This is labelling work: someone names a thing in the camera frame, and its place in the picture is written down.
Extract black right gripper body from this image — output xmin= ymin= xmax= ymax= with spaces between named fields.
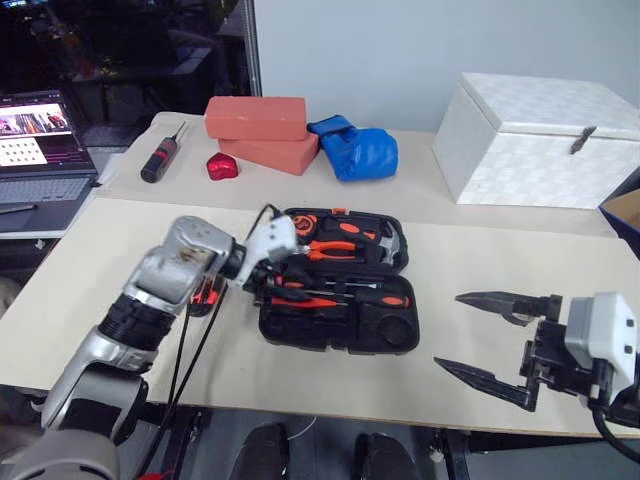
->
xmin=519 ymin=294 xmax=601 ymax=414

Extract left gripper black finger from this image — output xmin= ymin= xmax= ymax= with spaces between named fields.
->
xmin=272 ymin=253 xmax=314 ymax=277
xmin=262 ymin=283 xmax=307 ymax=312

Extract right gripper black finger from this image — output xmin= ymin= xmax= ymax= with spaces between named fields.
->
xmin=454 ymin=290 xmax=549 ymax=327
xmin=433 ymin=356 xmax=536 ymax=413

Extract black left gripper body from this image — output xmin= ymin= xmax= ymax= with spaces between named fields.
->
xmin=243 ymin=260 xmax=282 ymax=307

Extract red black hand tool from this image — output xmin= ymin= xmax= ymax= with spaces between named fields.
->
xmin=188 ymin=277 xmax=226 ymax=318

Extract black plastic tool case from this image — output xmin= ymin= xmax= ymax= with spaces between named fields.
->
xmin=254 ymin=207 xmax=421 ymax=357

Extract orange black tape measure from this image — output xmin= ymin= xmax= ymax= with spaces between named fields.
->
xmin=289 ymin=212 xmax=319 ymax=239

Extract salmon red brick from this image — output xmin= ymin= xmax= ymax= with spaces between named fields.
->
xmin=204 ymin=96 xmax=307 ymax=142
xmin=217 ymin=132 xmax=321 ymax=177

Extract small red crumpled object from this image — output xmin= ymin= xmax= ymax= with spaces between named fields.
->
xmin=205 ymin=152 xmax=240 ymax=182

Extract white woven lidded box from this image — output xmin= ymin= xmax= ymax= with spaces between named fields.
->
xmin=432 ymin=72 xmax=640 ymax=206

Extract blue cardboard box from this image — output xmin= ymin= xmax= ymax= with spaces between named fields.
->
xmin=598 ymin=187 xmax=640 ymax=244

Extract black red screwdriver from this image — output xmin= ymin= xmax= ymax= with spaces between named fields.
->
xmin=140 ymin=121 xmax=190 ymax=184

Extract open grey laptop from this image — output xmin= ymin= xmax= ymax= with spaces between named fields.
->
xmin=0 ymin=89 xmax=101 ymax=236

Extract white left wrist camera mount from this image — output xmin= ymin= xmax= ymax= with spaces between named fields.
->
xmin=241 ymin=212 xmax=301 ymax=289

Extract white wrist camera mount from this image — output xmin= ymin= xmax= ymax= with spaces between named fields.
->
xmin=563 ymin=292 xmax=640 ymax=401
xmin=241 ymin=212 xmax=301 ymax=289

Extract orange handled pliers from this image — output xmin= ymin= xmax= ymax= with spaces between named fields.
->
xmin=299 ymin=239 xmax=367 ymax=264

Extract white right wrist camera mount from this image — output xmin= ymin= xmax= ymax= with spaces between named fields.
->
xmin=563 ymin=292 xmax=640 ymax=401

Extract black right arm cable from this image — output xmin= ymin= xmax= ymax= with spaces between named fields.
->
xmin=592 ymin=397 xmax=640 ymax=462

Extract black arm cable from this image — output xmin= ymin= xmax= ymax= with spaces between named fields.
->
xmin=592 ymin=397 xmax=640 ymax=462
xmin=134 ymin=202 xmax=286 ymax=480

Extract hammer with orange black handle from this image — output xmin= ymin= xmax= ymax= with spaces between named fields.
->
xmin=317 ymin=215 xmax=404 ymax=266

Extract orange black handled screwdriver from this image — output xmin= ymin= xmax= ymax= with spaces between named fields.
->
xmin=299 ymin=282 xmax=413 ymax=311

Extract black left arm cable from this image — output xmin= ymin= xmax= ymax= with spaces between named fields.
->
xmin=134 ymin=202 xmax=286 ymax=480

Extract grey window frame post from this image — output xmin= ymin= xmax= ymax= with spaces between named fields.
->
xmin=242 ymin=0 xmax=264 ymax=97

